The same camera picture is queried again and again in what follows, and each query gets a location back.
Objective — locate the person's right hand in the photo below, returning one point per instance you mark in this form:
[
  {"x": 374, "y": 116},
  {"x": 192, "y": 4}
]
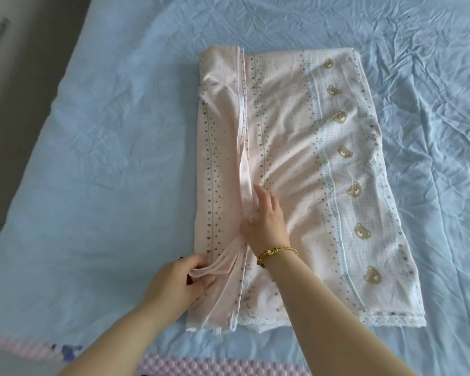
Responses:
[{"x": 268, "y": 231}]

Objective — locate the person's left hand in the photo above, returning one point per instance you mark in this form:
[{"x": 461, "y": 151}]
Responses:
[{"x": 168, "y": 283}]

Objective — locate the person's left thumb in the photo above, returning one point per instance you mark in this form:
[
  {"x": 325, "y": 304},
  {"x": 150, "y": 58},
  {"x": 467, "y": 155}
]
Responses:
[{"x": 202, "y": 283}]

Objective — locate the person's right thumb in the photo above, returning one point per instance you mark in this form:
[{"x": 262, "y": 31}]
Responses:
[{"x": 249, "y": 227}]

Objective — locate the pink bear print blanket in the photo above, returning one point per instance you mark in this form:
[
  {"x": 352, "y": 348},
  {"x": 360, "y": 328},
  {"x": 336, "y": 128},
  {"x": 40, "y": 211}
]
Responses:
[{"x": 290, "y": 144}]

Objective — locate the person's left forearm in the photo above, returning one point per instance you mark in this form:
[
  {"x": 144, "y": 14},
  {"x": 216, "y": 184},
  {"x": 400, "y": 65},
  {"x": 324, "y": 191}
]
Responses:
[{"x": 109, "y": 340}]

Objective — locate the person's right forearm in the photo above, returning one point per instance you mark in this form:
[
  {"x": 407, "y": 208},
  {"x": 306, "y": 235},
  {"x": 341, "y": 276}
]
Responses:
[{"x": 317, "y": 321}]

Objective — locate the purple bumpy foam mat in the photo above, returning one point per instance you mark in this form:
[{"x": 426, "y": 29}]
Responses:
[{"x": 219, "y": 368}]

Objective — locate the light blue bed sheet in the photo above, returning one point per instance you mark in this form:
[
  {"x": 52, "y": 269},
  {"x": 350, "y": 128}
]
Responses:
[{"x": 102, "y": 160}]

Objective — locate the pink patterned fabric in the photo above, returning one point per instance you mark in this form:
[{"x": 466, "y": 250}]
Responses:
[{"x": 27, "y": 348}]

